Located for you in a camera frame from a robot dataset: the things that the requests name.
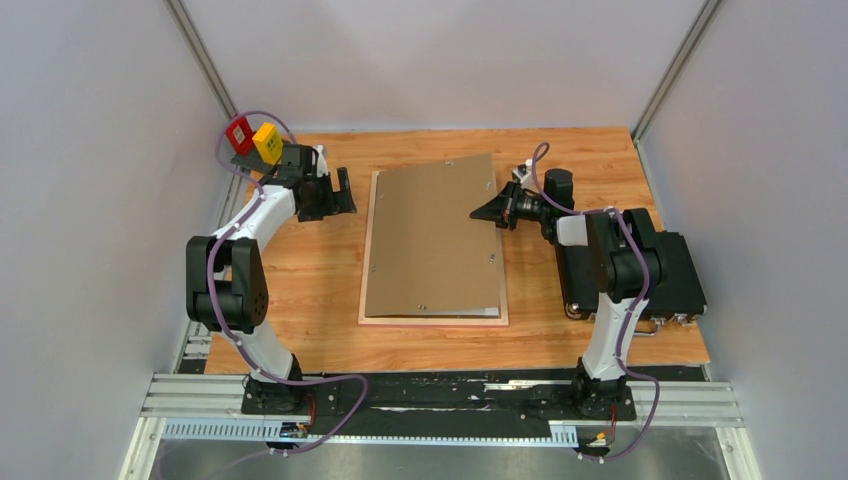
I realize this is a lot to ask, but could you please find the red small box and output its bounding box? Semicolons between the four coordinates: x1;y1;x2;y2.
225;116;254;155

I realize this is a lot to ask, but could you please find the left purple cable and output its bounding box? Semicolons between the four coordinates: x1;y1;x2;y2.
205;110;370;458

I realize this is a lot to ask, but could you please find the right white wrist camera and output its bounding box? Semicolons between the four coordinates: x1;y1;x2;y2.
511;159;533;189

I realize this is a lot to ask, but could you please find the Great Wall photo print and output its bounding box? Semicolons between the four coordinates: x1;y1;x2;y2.
398;305;501;318

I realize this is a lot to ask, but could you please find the grey backing board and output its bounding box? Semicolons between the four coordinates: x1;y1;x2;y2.
365;153;499;317

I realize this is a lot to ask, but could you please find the black poker chip case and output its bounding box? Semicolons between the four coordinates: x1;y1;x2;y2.
555;232;708;326

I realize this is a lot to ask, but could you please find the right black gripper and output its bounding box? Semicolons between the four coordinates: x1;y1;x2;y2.
470;179;550;230

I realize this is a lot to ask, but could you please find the wooden picture frame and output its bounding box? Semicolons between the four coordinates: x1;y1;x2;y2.
358;170;509;328

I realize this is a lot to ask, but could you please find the yellow small box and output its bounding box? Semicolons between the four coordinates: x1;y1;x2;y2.
252;122;284;165

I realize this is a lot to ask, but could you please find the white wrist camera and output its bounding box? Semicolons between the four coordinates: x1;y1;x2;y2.
313;145;329;177
511;159;533;189

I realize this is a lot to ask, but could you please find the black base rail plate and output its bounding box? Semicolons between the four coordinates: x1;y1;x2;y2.
241;368;637;439

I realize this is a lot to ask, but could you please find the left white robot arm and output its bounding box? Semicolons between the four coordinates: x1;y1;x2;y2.
186;142;357;414

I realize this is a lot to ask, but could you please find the purple cable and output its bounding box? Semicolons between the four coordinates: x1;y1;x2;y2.
531;141;661;463
205;110;370;458

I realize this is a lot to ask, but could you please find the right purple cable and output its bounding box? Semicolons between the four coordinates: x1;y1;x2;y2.
531;141;661;463

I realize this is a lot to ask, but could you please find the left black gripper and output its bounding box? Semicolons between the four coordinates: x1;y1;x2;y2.
298;168;356;223

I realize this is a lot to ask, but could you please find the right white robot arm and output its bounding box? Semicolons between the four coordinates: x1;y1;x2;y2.
469;168;664;419

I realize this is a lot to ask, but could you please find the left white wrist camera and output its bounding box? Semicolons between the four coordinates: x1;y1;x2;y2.
313;145;329;177

